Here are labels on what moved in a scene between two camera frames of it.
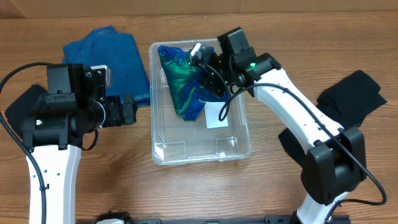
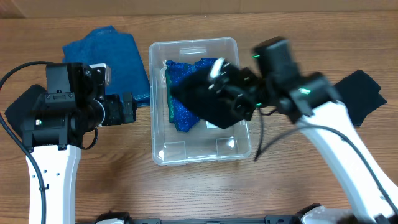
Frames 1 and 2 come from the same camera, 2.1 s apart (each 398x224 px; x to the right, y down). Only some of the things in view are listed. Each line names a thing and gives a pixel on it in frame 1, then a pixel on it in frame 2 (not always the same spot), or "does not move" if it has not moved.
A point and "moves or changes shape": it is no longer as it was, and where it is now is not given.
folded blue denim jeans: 104,46 does not move
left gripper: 128,109 does not move
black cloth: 292,145 -> 192,89
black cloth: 348,101 does not move
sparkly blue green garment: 185,84 moves or changes shape
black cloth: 23,107 does not move
